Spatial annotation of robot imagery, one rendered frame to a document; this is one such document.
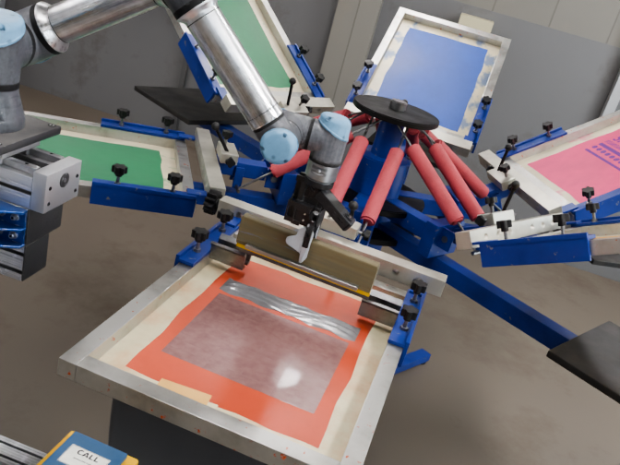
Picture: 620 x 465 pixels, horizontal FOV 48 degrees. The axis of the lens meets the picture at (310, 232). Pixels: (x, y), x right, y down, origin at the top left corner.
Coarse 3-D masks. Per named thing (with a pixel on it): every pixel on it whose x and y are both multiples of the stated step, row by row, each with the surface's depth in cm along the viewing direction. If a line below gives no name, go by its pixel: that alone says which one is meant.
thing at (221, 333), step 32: (288, 288) 180; (192, 320) 155; (224, 320) 158; (256, 320) 162; (160, 352) 141; (192, 352) 144; (224, 352) 147; (256, 352) 150; (192, 384) 135; (224, 384) 138
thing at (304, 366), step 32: (320, 288) 185; (288, 320) 165; (352, 320) 173; (288, 352) 153; (320, 352) 156; (352, 352) 160; (256, 384) 140; (288, 384) 143; (320, 384) 146; (256, 416) 131; (288, 416) 134; (320, 416) 136
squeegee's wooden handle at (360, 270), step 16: (240, 224) 170; (256, 224) 168; (272, 224) 168; (240, 240) 171; (256, 240) 170; (272, 240) 168; (288, 256) 169; (320, 256) 166; (336, 256) 165; (352, 256) 164; (336, 272) 166; (352, 272) 165; (368, 272) 163; (368, 288) 165
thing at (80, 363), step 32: (160, 288) 157; (384, 288) 186; (128, 320) 143; (96, 352) 133; (384, 352) 157; (96, 384) 126; (128, 384) 125; (384, 384) 145; (160, 416) 124; (192, 416) 122; (224, 416) 124; (256, 448) 120; (288, 448) 120; (352, 448) 124
